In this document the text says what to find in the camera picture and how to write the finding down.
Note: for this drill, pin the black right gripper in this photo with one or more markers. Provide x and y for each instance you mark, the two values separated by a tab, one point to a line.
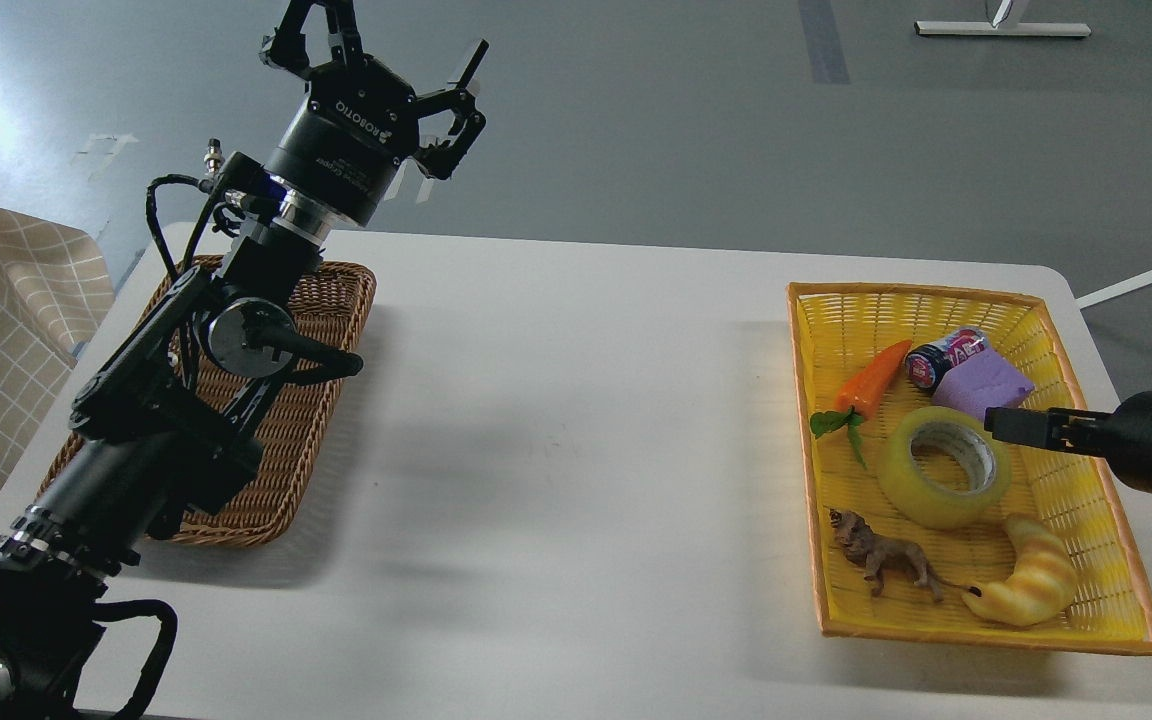
1124	437

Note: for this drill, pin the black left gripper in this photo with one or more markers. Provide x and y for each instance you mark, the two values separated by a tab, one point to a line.
346	130

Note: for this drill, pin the yellow tape roll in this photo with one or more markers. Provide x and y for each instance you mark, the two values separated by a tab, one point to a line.
940	470

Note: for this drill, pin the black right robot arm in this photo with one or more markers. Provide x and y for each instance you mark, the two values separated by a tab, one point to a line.
1122	438

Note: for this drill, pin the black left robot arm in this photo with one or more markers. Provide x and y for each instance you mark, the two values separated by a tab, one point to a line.
169	423

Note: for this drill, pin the purple sponge block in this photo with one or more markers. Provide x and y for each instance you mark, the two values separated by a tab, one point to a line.
985	380

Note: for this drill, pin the yellow croissant toy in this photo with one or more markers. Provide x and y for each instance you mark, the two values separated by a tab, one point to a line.
1042	582

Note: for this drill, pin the small drink can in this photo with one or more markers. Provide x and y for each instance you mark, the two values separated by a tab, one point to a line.
926	365

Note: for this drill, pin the yellow plastic basket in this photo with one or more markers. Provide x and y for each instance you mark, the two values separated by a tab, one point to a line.
836	329

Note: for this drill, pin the orange carrot toy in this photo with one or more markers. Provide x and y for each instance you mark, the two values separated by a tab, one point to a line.
860	397

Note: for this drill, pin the toy lion figure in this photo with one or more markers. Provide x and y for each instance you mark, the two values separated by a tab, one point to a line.
873	553

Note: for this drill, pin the white stand base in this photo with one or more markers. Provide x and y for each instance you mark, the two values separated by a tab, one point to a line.
1005	21

